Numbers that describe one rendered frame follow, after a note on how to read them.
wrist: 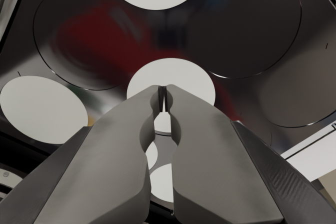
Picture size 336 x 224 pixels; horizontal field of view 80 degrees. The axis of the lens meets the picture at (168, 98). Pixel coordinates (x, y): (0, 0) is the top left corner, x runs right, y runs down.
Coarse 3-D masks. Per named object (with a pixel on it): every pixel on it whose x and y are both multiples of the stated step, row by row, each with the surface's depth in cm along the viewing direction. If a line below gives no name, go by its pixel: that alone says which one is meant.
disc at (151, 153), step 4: (152, 144) 27; (148, 148) 28; (152, 148) 28; (156, 148) 28; (148, 152) 28; (152, 152) 28; (156, 152) 28; (148, 156) 28; (152, 156) 28; (156, 156) 28; (148, 160) 29; (152, 160) 29; (148, 164) 29; (152, 164) 29
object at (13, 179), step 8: (8, 136) 30; (24, 144) 31; (40, 152) 32; (0, 168) 26; (8, 168) 26; (16, 168) 27; (0, 176) 25; (8, 176) 26; (16, 176) 26; (24, 176) 27; (0, 184) 25; (8, 184) 25; (16, 184) 26; (8, 192) 26; (168, 208) 40
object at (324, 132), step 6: (330, 126) 25; (318, 132) 26; (324, 132) 26; (330, 132) 25; (306, 138) 27; (312, 138) 26; (318, 138) 26; (300, 144) 27; (306, 144) 27; (288, 150) 28; (294, 150) 27; (300, 150) 27; (282, 156) 28; (288, 156) 28
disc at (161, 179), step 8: (160, 168) 30; (168, 168) 30; (152, 176) 31; (160, 176) 31; (168, 176) 31; (152, 184) 32; (160, 184) 32; (168, 184) 32; (152, 192) 33; (160, 192) 33; (168, 192) 33; (168, 200) 34
